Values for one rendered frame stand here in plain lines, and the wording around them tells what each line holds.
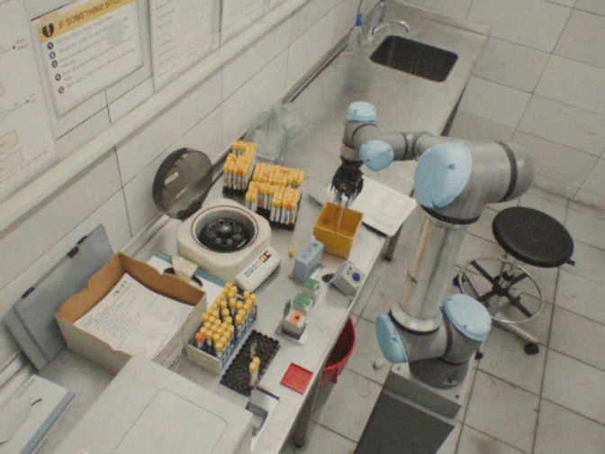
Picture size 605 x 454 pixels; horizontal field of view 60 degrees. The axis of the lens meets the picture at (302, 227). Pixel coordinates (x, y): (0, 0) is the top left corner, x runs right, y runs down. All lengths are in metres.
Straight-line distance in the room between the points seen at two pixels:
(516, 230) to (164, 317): 1.54
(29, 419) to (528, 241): 1.88
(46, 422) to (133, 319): 0.31
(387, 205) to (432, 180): 0.93
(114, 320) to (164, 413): 0.48
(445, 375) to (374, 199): 0.77
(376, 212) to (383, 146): 0.59
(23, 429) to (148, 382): 0.39
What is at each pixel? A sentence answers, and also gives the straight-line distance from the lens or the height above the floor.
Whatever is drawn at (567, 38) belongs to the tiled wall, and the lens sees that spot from 3.40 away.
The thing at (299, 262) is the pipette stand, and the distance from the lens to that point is 1.53.
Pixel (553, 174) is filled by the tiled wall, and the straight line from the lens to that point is 3.80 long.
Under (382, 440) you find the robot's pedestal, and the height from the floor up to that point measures 0.62.
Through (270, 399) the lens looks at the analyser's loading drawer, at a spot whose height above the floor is 0.91.
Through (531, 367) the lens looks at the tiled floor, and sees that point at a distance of 2.81.
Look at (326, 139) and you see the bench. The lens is 2.17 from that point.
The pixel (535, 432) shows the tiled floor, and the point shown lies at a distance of 2.64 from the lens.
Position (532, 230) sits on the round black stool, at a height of 0.65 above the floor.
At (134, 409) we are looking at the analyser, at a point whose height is 1.17.
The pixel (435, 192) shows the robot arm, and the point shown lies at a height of 1.53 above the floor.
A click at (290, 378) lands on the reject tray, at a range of 1.42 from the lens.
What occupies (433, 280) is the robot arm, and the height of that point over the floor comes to 1.33.
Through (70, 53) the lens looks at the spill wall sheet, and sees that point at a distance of 1.23.
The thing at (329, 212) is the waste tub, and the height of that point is 0.93.
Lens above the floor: 2.12
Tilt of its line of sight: 45 degrees down
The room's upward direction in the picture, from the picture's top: 8 degrees clockwise
